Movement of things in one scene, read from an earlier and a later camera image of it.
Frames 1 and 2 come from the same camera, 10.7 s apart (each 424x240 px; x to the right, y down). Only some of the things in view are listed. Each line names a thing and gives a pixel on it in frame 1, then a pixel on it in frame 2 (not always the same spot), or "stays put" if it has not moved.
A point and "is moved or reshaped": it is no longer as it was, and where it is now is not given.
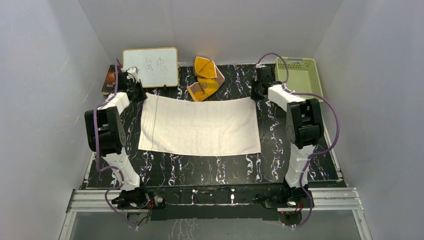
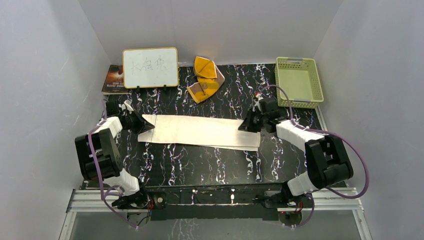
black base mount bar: x=211 y=203 stays put
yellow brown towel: x=209 y=78 stays put
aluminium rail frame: x=322 y=200 stays put
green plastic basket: x=303 y=76 stays put
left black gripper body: x=137 y=89 → x=130 y=120
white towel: x=209 y=128 is moved or reshaped
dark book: x=109 y=85 stays put
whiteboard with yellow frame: x=157 y=66 stays put
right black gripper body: x=255 y=90 → x=256 y=120
